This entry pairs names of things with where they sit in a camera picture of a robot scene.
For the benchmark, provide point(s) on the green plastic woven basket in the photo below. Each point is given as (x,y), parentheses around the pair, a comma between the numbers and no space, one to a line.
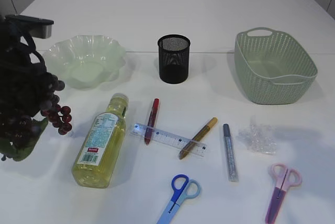
(273,69)

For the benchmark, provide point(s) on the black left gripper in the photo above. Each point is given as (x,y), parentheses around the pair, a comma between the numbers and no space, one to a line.
(19,55)

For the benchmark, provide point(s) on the blue scissors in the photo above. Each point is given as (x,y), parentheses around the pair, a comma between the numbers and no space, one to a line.
(179,196)

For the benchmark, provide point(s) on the silver glitter pen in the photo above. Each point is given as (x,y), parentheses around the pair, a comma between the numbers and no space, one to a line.
(230,155)

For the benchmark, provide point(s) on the pale green wavy plate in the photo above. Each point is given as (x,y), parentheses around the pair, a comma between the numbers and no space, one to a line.
(85,61)

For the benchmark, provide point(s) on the red glitter pen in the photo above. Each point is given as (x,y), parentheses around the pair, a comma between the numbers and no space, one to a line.
(151,121)

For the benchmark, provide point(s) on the clear plastic ruler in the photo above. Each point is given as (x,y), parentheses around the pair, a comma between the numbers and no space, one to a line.
(140,131)

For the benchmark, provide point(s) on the black mesh pen cup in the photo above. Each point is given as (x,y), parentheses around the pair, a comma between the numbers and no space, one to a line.
(173,58)

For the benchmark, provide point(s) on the gold marker pen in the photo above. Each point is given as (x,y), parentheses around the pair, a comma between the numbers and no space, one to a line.
(197,138)

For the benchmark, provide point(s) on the pink scissors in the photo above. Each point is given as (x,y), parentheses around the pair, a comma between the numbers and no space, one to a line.
(285,178)

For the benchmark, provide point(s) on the yellow tea bottle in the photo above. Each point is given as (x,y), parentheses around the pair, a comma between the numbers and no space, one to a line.
(96,160)

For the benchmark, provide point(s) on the red grape bunch with leaf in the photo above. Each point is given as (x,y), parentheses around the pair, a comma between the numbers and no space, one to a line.
(52,109)

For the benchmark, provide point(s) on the clear plastic sheet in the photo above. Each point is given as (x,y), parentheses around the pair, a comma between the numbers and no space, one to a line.
(258,138)

